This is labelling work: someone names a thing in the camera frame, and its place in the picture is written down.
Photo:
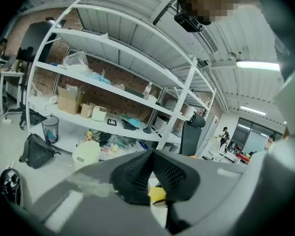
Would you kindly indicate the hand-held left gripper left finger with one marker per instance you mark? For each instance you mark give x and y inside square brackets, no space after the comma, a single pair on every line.
[132,181]

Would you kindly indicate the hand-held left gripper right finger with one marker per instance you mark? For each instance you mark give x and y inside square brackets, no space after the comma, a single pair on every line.
[177,179]

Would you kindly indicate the yellow banana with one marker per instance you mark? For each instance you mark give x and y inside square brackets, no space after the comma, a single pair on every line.
[157,194]

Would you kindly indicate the pile of assorted items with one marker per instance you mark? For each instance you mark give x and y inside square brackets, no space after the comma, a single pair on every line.
[120,144]

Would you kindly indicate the black high-back office chair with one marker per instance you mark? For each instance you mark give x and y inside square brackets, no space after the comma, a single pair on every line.
[191,136]

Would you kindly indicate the cream plastic bin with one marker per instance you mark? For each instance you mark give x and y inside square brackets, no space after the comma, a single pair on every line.
[86,156]

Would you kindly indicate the white refrigerator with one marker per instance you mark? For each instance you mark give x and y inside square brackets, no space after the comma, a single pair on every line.
[210,134]

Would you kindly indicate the teal fabric item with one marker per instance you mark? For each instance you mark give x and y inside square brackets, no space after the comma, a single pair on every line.
[132,122]

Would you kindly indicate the yellow toy figure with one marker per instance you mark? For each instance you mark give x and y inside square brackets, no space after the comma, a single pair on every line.
[89,134]

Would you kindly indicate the white plastic container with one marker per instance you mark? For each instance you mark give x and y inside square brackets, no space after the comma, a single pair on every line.
[99,113]

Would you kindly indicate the small cardboard box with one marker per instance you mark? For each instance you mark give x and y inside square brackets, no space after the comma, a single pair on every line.
[87,110]

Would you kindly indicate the clear water bottle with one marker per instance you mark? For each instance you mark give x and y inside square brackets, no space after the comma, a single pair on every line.
[147,91]

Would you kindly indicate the black mesh waste bin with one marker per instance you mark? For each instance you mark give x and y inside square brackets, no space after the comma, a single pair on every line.
[50,130]

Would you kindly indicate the black backpack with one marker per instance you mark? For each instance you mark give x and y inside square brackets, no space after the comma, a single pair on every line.
[38,151]

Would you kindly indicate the large cardboard box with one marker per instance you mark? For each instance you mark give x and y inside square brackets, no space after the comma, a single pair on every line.
[68,102]

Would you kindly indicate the long ceiling light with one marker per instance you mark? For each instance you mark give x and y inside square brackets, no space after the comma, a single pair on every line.
[253,110]
[258,65]

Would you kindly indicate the blue plastic bag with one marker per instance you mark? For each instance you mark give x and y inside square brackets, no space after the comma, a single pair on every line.
[99,77]

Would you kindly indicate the black helmet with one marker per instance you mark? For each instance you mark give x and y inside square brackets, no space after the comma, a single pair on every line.
[9,185]

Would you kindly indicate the clear plastic bag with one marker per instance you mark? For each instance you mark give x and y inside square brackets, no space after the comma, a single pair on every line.
[76,63]

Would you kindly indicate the white metal shelf rack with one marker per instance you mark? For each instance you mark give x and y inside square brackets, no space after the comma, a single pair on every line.
[118,45]

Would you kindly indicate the ceiling air vent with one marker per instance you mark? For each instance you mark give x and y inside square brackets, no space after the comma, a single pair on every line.
[210,40]

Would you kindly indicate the white desk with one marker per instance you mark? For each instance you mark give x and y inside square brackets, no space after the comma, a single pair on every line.
[12,75]

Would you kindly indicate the black flat monitor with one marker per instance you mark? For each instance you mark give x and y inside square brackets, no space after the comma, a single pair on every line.
[37,40]

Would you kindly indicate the grey laptop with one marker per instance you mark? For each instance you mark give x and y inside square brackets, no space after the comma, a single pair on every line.
[9,62]

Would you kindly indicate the person's head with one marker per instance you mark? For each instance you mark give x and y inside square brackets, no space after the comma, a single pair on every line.
[206,1]

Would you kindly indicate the person's torso in black shirt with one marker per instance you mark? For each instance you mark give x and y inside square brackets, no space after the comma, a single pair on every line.
[285,21]

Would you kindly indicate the black head-worn camera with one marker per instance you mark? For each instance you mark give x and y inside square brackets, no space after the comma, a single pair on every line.
[188,22]

